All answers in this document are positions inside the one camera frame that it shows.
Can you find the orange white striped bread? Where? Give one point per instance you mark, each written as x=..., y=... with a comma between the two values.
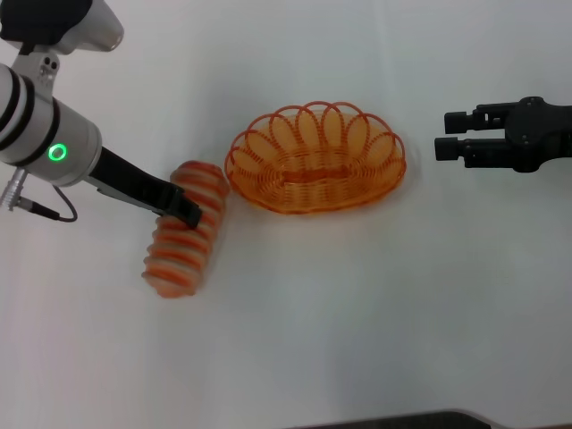
x=179, y=254

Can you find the black robot torso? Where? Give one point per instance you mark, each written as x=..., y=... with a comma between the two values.
x=402, y=420

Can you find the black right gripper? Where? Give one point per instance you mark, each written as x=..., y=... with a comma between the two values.
x=540, y=134

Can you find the orange woven plastic basket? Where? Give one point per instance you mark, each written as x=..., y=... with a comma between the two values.
x=313, y=179

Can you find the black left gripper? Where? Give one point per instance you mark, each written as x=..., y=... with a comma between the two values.
x=129, y=183

